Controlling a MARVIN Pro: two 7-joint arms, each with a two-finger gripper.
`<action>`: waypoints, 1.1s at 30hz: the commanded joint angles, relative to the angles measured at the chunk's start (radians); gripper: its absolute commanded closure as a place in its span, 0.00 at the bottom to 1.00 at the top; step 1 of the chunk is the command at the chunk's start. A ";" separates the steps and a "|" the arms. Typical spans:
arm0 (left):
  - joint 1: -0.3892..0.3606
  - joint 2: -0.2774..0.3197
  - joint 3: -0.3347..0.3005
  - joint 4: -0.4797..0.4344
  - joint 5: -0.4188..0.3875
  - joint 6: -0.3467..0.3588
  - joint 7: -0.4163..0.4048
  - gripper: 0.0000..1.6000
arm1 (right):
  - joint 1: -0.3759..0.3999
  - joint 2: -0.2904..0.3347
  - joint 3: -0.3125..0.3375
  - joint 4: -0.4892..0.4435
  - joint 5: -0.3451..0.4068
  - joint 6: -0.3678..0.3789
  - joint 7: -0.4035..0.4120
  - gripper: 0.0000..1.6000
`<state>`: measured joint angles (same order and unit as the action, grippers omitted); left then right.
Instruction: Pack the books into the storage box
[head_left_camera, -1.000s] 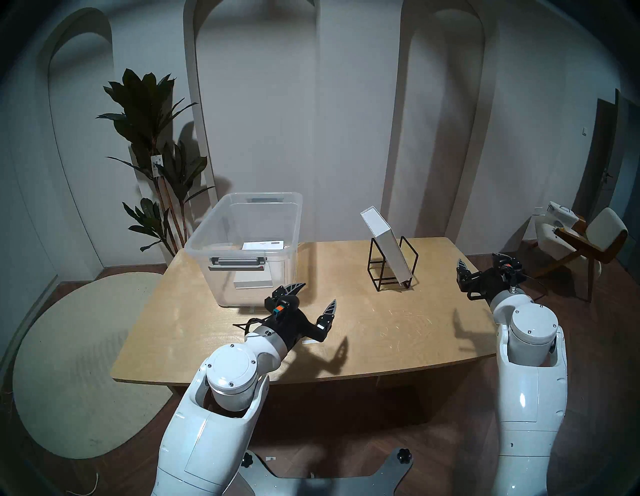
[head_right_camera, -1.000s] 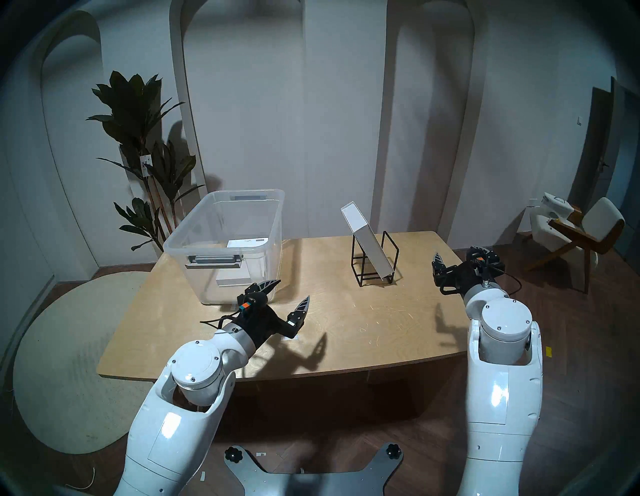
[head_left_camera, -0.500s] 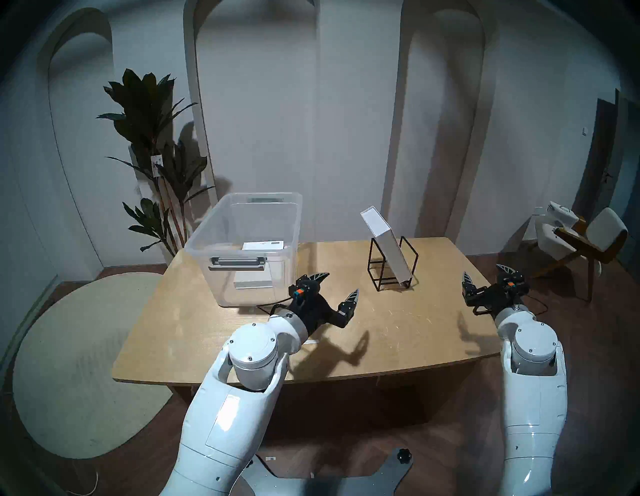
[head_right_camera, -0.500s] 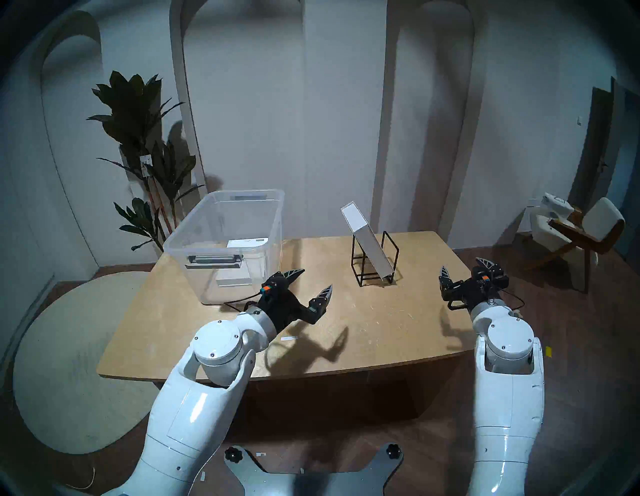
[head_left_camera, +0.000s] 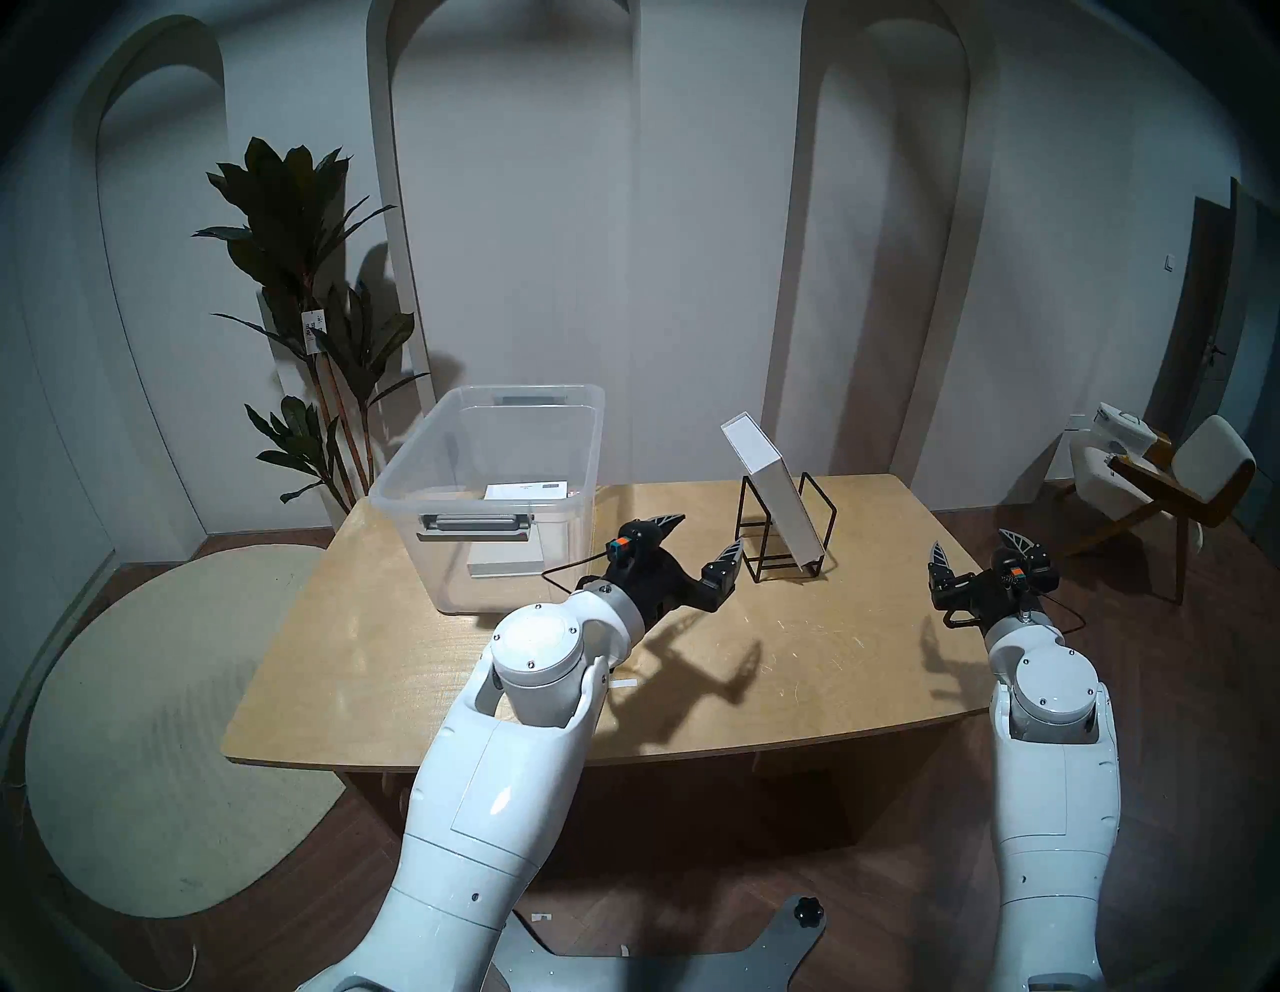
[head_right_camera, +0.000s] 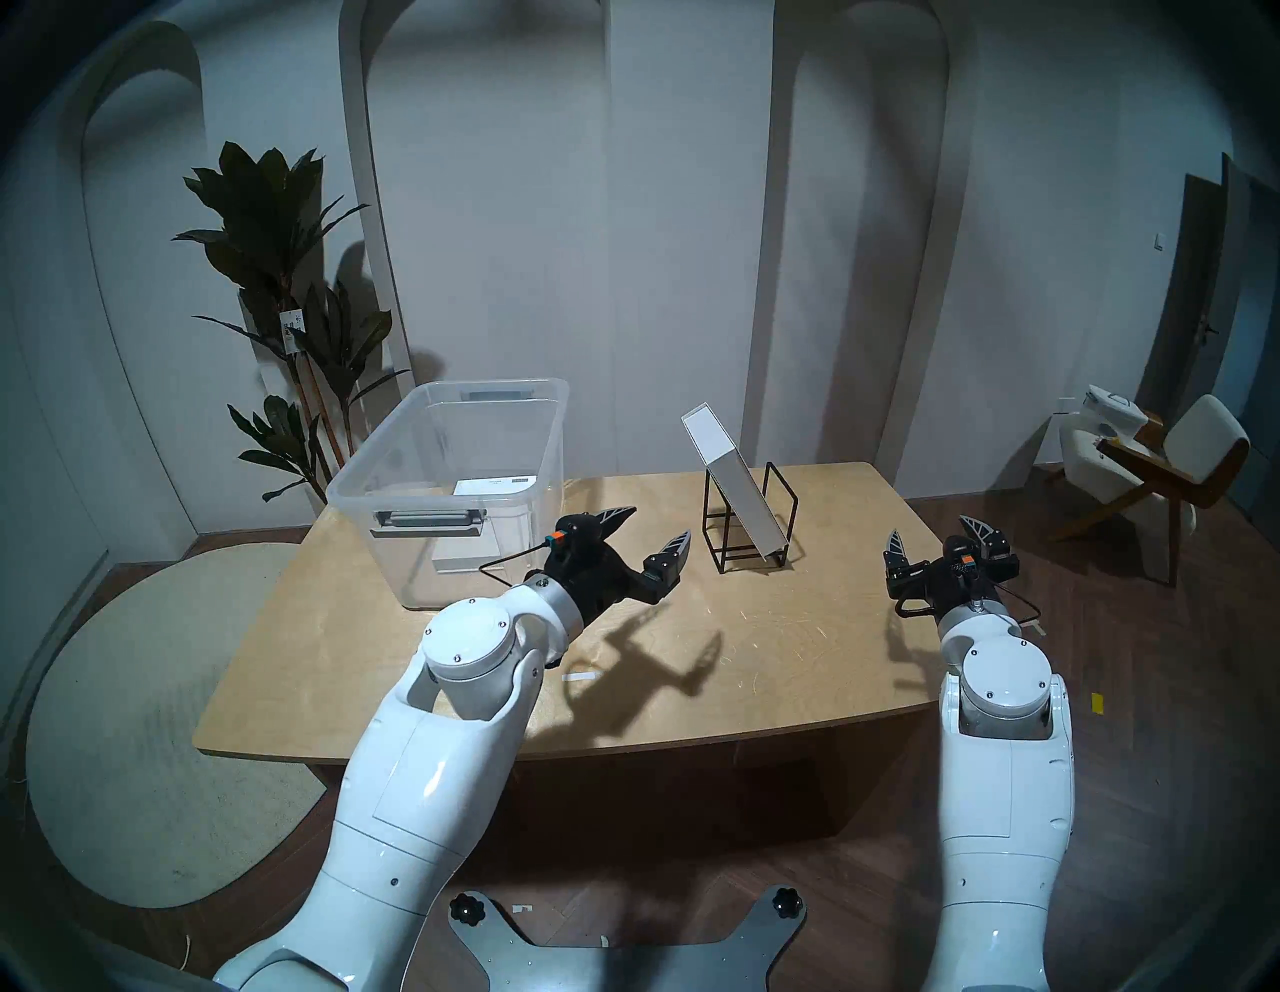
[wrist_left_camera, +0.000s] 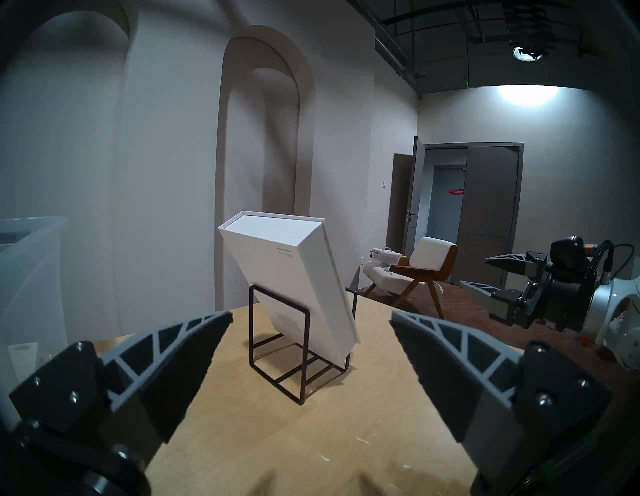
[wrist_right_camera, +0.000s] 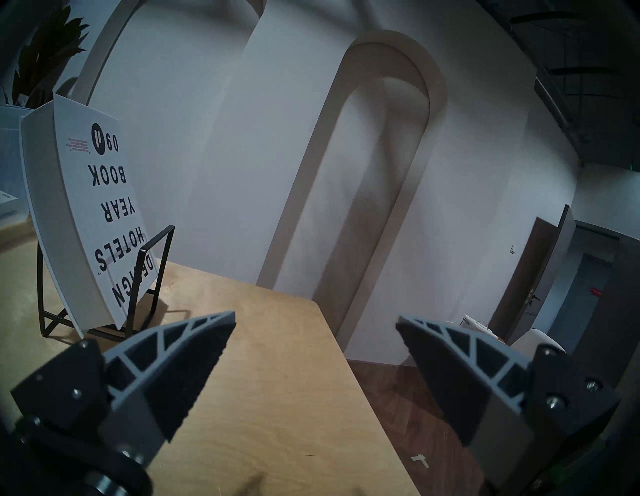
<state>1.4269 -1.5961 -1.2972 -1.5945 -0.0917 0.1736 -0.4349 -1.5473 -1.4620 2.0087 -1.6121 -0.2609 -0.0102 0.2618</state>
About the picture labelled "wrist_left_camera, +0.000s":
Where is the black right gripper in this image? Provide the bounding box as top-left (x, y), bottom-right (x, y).
top-left (460, 251), bottom-right (596, 331)

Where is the white bag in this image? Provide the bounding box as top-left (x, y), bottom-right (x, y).
top-left (369, 246), bottom-right (404, 266)

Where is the round ceiling lamp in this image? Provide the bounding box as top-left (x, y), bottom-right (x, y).
top-left (510, 42), bottom-right (547, 64)

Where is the grey door frame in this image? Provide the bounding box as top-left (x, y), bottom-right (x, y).
top-left (422, 142), bottom-right (525, 287)

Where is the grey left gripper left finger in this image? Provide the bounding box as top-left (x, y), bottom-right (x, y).
top-left (9, 311), bottom-right (234, 496)

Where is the brown wooden door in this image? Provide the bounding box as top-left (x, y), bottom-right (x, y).
top-left (386, 153), bottom-right (414, 254)

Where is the clear plastic storage box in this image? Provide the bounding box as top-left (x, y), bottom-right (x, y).
top-left (0, 216), bottom-right (68, 396)

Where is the black wire book stand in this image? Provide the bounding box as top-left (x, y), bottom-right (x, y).
top-left (248, 284), bottom-right (359, 406)

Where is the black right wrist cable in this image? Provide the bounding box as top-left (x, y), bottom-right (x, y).
top-left (585, 240), bottom-right (637, 287)

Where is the tall white book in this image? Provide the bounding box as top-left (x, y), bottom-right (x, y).
top-left (218, 210), bottom-right (361, 368)

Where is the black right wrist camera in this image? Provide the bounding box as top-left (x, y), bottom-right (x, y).
top-left (550, 236), bottom-right (598, 262)

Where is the grey ceiling pipe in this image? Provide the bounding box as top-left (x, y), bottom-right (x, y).
top-left (372, 30), bottom-right (427, 94)

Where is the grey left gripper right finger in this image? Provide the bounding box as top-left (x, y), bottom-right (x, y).
top-left (390, 310), bottom-right (613, 496)

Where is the grey open door leaf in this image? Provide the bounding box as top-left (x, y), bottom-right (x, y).
top-left (403, 136), bottom-right (426, 258)

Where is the white wooden armchair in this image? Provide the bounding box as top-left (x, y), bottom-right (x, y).
top-left (362, 237), bottom-right (459, 320)

